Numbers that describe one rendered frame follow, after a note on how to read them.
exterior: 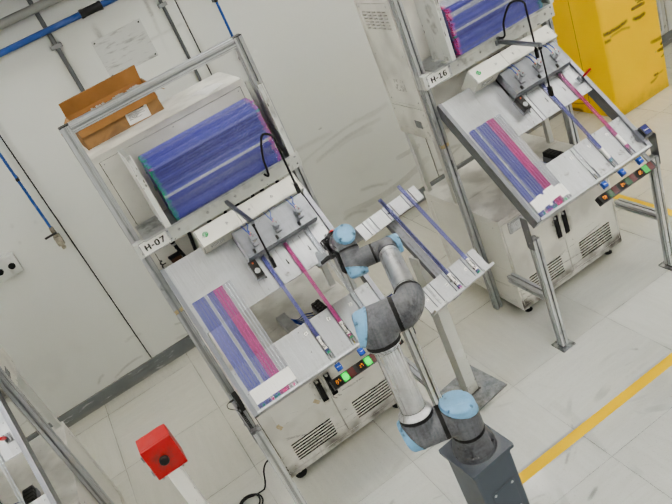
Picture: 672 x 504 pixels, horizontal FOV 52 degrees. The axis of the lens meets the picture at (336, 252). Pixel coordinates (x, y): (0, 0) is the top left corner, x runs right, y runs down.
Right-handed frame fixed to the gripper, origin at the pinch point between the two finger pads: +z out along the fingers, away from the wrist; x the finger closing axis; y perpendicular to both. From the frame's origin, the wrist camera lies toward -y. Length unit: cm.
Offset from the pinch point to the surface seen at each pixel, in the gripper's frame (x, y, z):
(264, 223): 14.2, 28.5, 9.5
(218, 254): 36.4, 28.5, 15.6
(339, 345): 16.7, -30.4, 6.1
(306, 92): -80, 112, 141
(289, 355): 35.5, -22.6, 7.4
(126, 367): 107, 31, 199
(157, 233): 53, 46, 3
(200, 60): 5, 91, -19
